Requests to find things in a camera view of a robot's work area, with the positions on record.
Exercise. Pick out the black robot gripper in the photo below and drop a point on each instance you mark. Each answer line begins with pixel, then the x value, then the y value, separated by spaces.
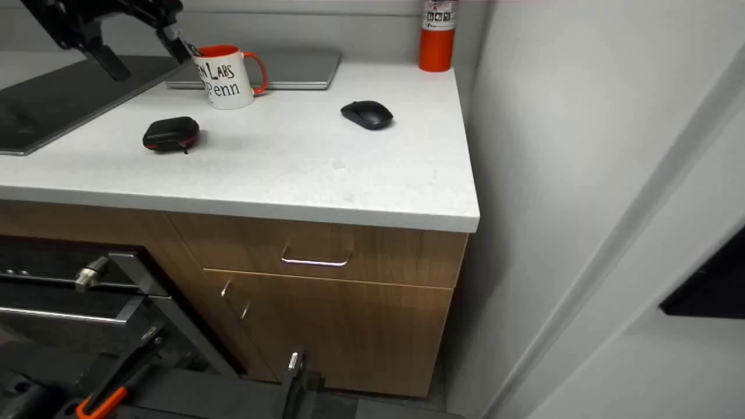
pixel 94 15

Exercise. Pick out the black earbuds case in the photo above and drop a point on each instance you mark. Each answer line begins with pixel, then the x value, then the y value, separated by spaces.
pixel 170 134

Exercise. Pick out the black induction cooktop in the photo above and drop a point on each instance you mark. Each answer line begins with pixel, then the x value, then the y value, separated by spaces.
pixel 55 101

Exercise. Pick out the grey closed laptop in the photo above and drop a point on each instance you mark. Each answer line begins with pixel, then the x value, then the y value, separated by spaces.
pixel 299 71

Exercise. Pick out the wooden cabinet body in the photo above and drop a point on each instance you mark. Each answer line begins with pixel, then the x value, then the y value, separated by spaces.
pixel 94 225

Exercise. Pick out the black computer mouse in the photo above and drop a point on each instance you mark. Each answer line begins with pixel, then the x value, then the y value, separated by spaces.
pixel 366 115

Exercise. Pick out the wooden drawer front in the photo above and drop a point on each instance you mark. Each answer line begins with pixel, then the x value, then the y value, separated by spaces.
pixel 374 251

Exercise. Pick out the orange and black clamp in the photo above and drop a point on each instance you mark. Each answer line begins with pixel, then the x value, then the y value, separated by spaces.
pixel 106 397

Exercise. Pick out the wooden cabinet door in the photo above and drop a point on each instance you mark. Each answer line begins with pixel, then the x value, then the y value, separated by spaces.
pixel 350 334

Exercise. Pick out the black clamp with silver bolt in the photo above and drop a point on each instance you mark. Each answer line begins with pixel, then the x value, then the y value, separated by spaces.
pixel 293 384

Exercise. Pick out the black metal cart frame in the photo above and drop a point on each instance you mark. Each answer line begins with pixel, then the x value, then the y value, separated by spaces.
pixel 118 310

